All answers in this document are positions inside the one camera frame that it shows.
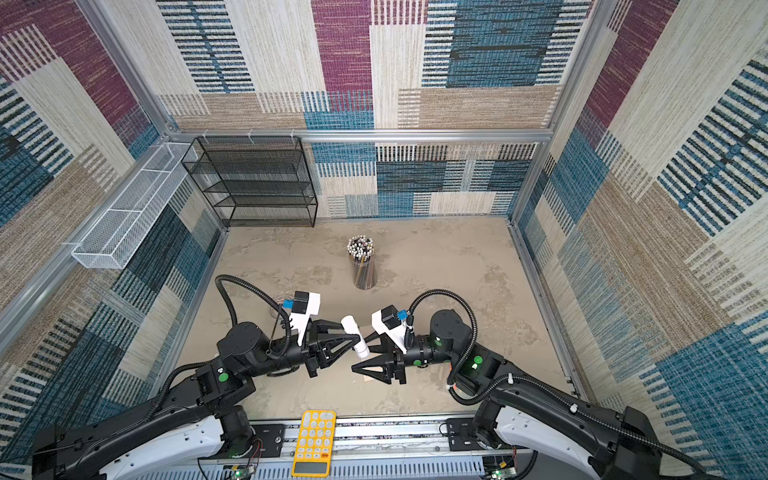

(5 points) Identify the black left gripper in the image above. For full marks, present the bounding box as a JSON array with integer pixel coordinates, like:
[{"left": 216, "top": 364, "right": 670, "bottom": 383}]
[{"left": 245, "top": 320, "right": 356, "bottom": 381}]

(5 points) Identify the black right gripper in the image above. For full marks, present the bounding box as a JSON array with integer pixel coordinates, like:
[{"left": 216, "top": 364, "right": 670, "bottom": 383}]
[{"left": 353, "top": 328, "right": 457, "bottom": 385}]

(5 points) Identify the white glue stick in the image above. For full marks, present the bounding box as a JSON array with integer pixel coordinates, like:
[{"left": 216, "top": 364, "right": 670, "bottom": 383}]
[{"left": 341, "top": 315, "right": 370, "bottom": 360}]

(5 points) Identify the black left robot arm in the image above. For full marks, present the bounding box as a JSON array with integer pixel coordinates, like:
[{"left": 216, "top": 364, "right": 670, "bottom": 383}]
[{"left": 32, "top": 274, "right": 362, "bottom": 479}]

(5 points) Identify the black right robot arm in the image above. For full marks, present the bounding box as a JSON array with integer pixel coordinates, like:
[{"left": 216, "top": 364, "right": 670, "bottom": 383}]
[{"left": 352, "top": 289, "right": 711, "bottom": 479}]

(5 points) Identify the white tape roll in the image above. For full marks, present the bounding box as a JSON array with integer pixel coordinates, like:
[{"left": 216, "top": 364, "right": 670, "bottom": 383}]
[{"left": 268, "top": 294, "right": 291, "bottom": 319}]

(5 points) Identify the metal cup of pencils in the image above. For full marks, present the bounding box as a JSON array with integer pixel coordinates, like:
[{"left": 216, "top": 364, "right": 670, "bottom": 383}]
[{"left": 347, "top": 234, "right": 376, "bottom": 290}]

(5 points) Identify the yellow calculator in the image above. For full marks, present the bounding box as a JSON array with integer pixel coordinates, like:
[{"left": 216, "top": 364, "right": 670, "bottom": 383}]
[{"left": 291, "top": 410, "right": 337, "bottom": 478}]

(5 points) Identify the aluminium front rail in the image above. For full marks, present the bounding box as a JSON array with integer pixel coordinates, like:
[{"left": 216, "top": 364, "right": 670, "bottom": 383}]
[{"left": 107, "top": 407, "right": 619, "bottom": 463}]

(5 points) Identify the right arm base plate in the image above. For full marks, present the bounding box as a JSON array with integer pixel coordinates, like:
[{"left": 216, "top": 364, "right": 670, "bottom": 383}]
[{"left": 445, "top": 415, "right": 533, "bottom": 452}]

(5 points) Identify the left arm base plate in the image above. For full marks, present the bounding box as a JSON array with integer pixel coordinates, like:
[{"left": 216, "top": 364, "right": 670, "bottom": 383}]
[{"left": 247, "top": 423, "right": 286, "bottom": 459}]

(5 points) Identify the black wire shelf rack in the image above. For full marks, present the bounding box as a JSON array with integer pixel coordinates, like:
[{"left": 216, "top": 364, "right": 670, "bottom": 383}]
[{"left": 181, "top": 136, "right": 318, "bottom": 228}]

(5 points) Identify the white wire mesh basket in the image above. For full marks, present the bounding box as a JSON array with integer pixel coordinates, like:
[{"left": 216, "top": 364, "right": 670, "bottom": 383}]
[{"left": 72, "top": 142, "right": 189, "bottom": 270}]

